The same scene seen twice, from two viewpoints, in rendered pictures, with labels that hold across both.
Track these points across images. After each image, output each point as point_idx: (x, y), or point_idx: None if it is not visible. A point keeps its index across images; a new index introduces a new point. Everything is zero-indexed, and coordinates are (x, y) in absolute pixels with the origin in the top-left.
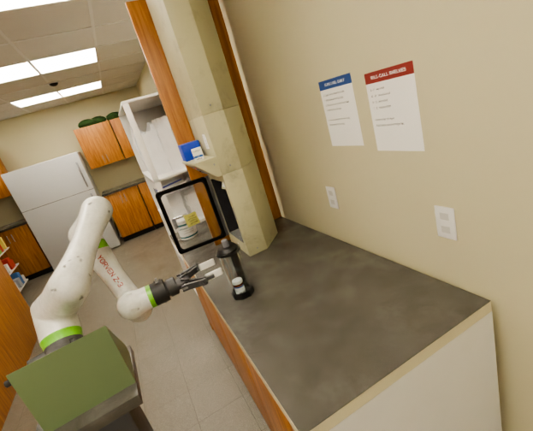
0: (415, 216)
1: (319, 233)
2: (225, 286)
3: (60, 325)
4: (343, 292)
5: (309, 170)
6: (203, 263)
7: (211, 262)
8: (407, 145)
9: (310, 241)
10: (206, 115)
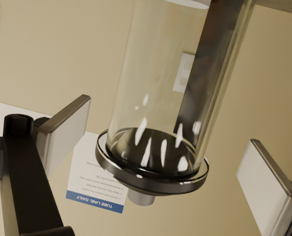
0: (27, 31)
1: (268, 6)
2: None
3: None
4: None
5: (229, 128)
6: (255, 214)
7: (244, 168)
8: (15, 111)
9: (263, 0)
10: None
